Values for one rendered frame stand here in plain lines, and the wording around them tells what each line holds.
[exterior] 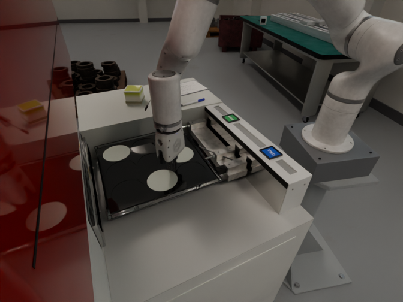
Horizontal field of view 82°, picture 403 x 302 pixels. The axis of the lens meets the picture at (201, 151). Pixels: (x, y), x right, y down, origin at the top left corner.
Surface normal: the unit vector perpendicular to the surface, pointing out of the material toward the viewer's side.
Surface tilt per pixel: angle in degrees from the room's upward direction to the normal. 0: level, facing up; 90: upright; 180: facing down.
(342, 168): 90
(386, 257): 0
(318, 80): 90
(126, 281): 0
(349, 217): 0
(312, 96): 90
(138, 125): 90
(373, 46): 80
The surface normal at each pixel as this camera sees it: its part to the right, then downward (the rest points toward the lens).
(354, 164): 0.18, 0.60
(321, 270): 0.01, -0.79
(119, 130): 0.43, 0.55
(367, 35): -0.90, -0.14
